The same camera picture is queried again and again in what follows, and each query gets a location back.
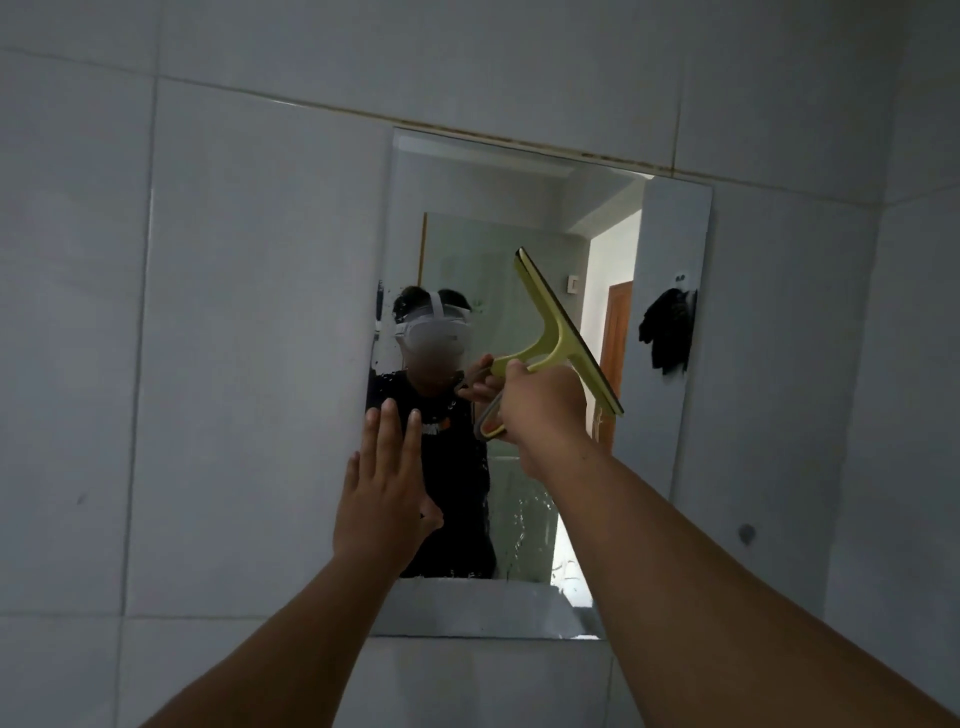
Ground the person's right hand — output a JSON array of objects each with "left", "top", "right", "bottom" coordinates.
[{"left": 495, "top": 358, "right": 602, "bottom": 482}]

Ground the person's left hand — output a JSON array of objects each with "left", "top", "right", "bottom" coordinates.
[{"left": 333, "top": 398, "right": 445, "bottom": 578}]

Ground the yellow-green window squeegee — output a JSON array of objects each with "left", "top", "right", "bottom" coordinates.
[{"left": 474, "top": 247, "right": 625, "bottom": 441}]

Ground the person's right forearm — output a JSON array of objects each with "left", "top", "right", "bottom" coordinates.
[{"left": 538, "top": 448, "right": 960, "bottom": 728}]

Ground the person's left forearm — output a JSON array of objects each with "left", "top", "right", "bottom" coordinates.
[{"left": 141, "top": 551, "right": 407, "bottom": 728}]

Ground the frameless wall mirror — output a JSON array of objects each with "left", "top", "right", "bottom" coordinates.
[{"left": 365, "top": 126, "right": 714, "bottom": 643}]

